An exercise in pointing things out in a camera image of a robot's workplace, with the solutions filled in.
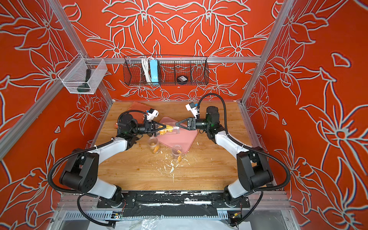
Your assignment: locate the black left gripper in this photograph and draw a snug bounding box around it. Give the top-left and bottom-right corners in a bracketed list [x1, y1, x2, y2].
[130, 123, 167, 138]

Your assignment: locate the clear jar with cookies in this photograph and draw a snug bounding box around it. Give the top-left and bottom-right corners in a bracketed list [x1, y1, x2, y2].
[161, 124, 180, 136]

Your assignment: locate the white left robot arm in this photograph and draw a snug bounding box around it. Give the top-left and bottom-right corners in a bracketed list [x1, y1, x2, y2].
[47, 109, 167, 203]

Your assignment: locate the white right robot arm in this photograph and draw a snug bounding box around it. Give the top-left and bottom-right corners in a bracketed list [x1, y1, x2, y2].
[176, 93, 291, 201]

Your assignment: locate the clear open cookie jar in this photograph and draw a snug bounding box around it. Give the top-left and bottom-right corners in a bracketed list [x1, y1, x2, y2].
[172, 145, 183, 163]

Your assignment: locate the pink plastic tray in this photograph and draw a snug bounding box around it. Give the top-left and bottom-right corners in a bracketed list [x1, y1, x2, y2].
[156, 117, 198, 154]

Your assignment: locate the orange plastic tool case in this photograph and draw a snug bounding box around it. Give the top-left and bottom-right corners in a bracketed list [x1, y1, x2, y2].
[121, 102, 151, 124]

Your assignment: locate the light blue box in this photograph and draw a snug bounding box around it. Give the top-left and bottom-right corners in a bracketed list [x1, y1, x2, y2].
[149, 59, 159, 84]

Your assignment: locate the dark green flashlight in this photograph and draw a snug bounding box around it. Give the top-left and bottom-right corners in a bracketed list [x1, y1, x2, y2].
[77, 69, 92, 93]

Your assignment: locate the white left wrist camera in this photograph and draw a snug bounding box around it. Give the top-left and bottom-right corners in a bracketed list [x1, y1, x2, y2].
[146, 108, 159, 121]

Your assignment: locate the black wire wall basket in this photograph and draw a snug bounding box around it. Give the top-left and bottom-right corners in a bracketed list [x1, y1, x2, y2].
[122, 55, 209, 86]

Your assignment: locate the white coiled cable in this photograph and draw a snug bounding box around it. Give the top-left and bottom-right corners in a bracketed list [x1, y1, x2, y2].
[141, 57, 151, 84]

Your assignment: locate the clear acrylic wall box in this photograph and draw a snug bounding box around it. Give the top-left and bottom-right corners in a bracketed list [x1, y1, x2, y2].
[57, 53, 107, 94]

